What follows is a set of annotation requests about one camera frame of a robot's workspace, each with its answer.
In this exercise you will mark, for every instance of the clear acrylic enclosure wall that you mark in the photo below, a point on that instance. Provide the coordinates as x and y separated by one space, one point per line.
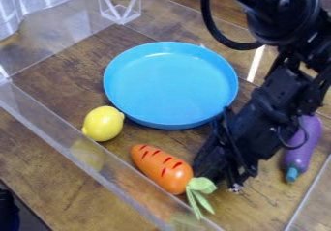
79 183

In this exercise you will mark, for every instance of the clear acrylic corner bracket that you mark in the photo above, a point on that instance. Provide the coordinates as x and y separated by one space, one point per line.
118 13

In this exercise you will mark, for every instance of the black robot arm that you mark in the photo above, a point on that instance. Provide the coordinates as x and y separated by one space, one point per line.
295 26

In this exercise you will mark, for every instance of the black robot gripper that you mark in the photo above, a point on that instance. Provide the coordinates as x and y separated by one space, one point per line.
242 138

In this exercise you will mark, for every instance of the purple toy eggplant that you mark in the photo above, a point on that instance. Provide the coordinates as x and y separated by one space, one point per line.
296 158

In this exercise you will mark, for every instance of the blue round plate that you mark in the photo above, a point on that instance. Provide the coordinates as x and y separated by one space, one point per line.
170 85

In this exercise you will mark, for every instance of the orange toy carrot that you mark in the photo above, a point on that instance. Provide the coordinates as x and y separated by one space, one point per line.
171 173

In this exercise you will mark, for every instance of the yellow toy lemon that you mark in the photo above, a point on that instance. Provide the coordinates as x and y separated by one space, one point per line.
103 123

